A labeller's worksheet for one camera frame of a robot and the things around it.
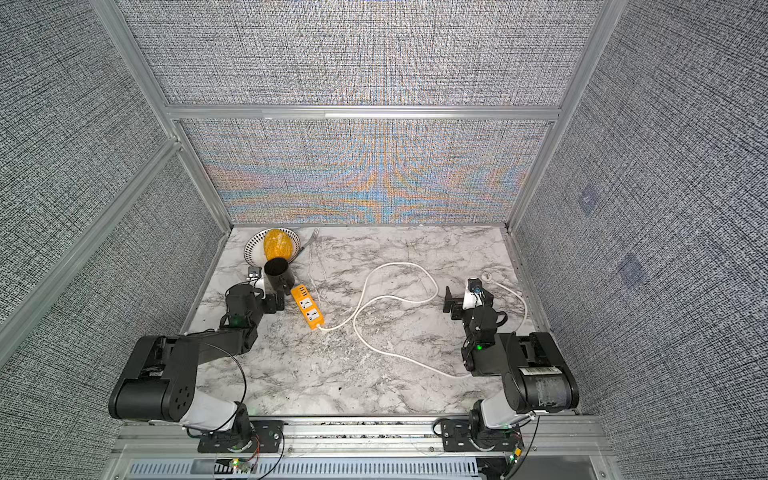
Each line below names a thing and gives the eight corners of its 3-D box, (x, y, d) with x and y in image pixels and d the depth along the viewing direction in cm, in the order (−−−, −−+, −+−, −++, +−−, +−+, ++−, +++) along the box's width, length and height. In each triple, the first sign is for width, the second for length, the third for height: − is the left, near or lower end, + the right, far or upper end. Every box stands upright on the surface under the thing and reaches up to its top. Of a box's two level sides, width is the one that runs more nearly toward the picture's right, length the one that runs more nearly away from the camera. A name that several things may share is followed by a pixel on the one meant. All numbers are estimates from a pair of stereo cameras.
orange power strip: (312, 330, 94) (310, 326, 91) (290, 292, 103) (288, 287, 100) (326, 322, 96) (325, 317, 93) (304, 285, 105) (302, 280, 102)
